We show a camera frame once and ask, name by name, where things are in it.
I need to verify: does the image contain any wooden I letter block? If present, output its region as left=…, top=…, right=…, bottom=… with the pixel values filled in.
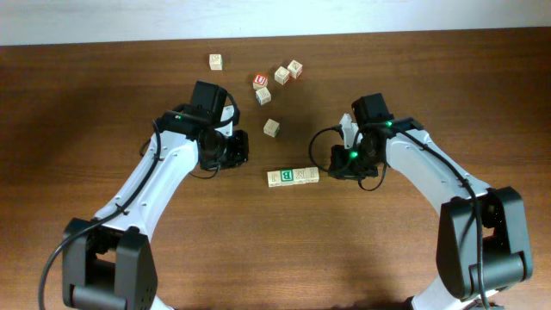
left=305, top=167, right=319, bottom=183

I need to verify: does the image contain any wooden J letter block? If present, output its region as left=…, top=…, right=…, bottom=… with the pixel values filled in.
left=267, top=170, right=282, bottom=187

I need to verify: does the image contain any wooden M letter block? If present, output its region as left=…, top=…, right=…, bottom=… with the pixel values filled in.
left=293, top=168, right=306, bottom=184

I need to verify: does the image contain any green B letter block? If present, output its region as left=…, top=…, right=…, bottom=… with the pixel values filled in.
left=280, top=169, right=294, bottom=186

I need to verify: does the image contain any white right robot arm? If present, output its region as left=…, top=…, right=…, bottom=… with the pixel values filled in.
left=328, top=114, right=534, bottom=309

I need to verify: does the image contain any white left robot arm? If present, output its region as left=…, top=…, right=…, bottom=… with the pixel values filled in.
left=57, top=104, right=248, bottom=310

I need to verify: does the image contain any plain wooden block centre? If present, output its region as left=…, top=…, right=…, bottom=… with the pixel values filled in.
left=263, top=119, right=281, bottom=138

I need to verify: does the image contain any plain wooden block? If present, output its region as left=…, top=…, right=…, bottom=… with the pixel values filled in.
left=209, top=54, right=223, bottom=71
left=263, top=119, right=281, bottom=138

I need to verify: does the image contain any wooden block blue side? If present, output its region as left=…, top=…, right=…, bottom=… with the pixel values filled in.
left=256, top=87, right=272, bottom=105

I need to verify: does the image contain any red U letter block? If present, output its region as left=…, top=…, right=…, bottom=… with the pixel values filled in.
left=252, top=74, right=269, bottom=90

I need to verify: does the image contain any plain wooden block far left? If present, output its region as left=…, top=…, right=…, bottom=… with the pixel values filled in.
left=209, top=54, right=223, bottom=71

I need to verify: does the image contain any wooden block red circle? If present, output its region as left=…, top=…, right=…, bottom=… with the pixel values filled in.
left=274, top=66, right=290, bottom=85

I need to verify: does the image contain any wooden block red edge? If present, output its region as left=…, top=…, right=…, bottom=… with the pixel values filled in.
left=287, top=60, right=303, bottom=79

